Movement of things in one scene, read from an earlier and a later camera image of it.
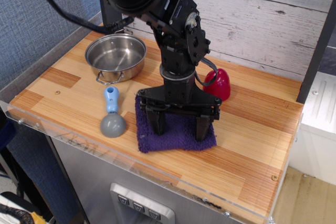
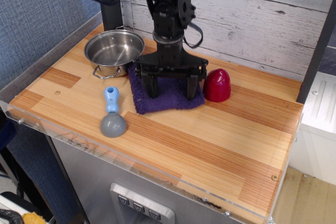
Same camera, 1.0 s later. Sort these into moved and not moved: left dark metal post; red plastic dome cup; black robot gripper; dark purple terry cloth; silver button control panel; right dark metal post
Moved: black robot gripper; dark purple terry cloth
Not moved: red plastic dome cup; left dark metal post; silver button control panel; right dark metal post
